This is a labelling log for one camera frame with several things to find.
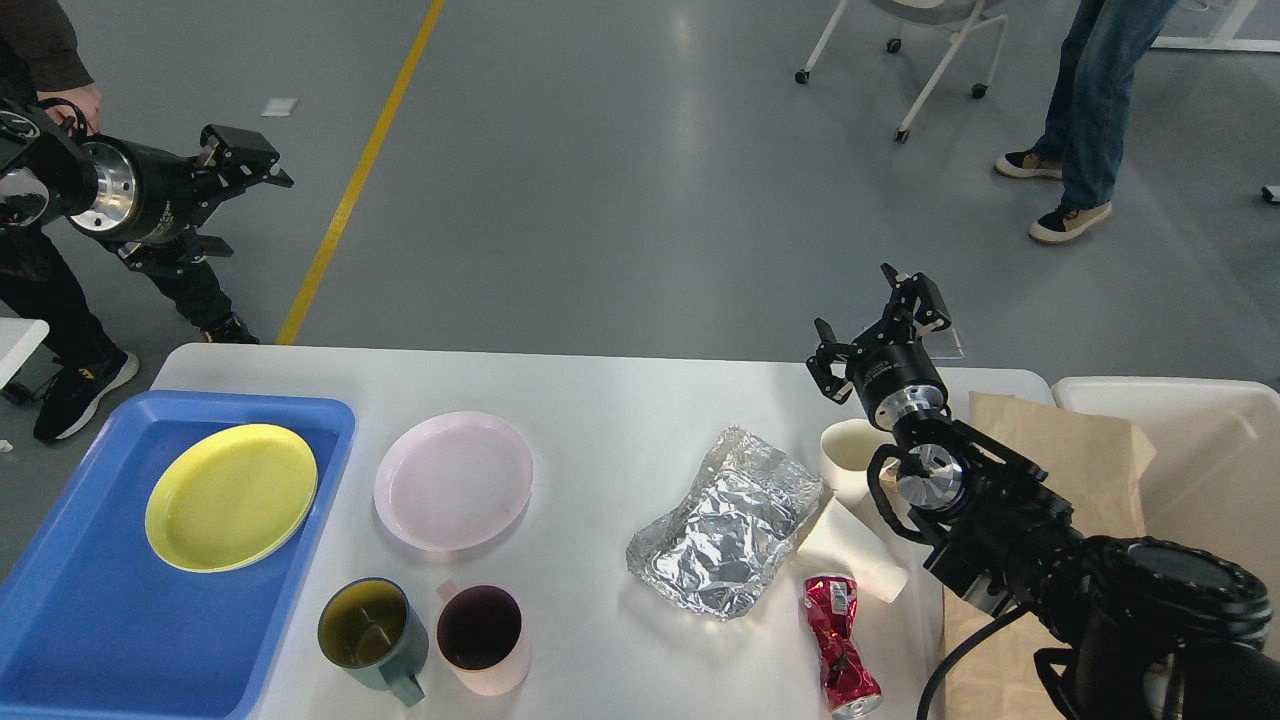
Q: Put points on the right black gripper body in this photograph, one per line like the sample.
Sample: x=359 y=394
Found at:
x=895 y=380

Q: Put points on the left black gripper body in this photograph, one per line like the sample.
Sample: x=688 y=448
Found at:
x=142 y=195

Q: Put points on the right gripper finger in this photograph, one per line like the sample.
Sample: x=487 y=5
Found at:
x=915 y=308
x=821 y=365

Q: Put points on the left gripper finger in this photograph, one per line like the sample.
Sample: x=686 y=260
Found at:
x=173 y=257
x=233 y=159

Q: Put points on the green mug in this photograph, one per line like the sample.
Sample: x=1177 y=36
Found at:
x=370 y=630

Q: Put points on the pink mug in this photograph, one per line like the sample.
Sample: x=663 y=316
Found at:
x=481 y=635

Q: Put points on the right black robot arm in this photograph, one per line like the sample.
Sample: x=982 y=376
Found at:
x=1147 y=628

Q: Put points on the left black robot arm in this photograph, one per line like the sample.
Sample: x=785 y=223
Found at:
x=45 y=174

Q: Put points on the upright white paper cup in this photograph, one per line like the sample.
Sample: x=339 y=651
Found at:
x=846 y=449

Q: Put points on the white paper on floor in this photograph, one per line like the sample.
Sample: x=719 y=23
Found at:
x=279 y=107

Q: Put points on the person in dark clothes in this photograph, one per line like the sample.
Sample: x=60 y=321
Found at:
x=41 y=60

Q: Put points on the crumpled aluminium foil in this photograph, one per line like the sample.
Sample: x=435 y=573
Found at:
x=718 y=550

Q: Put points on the lying white paper cup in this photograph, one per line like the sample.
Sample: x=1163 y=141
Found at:
x=840 y=543

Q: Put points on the white side table left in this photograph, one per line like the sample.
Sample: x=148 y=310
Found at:
x=19 y=339

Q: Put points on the brown paper bag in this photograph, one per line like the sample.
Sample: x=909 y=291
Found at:
x=1095 y=463

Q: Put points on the yellow plate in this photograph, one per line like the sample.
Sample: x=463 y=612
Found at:
x=231 y=499

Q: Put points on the person in blue jeans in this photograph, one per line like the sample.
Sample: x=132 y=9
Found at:
x=1083 y=139

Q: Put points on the crushed red can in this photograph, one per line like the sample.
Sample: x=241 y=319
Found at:
x=830 y=603

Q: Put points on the white plastic bin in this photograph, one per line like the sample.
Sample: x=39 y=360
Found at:
x=1214 y=481

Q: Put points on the pink plate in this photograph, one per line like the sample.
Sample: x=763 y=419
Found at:
x=454 y=481

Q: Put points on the blue plastic tray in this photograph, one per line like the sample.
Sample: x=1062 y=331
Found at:
x=97 y=626

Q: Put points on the white table frame corner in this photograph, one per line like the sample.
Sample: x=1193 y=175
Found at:
x=1222 y=27

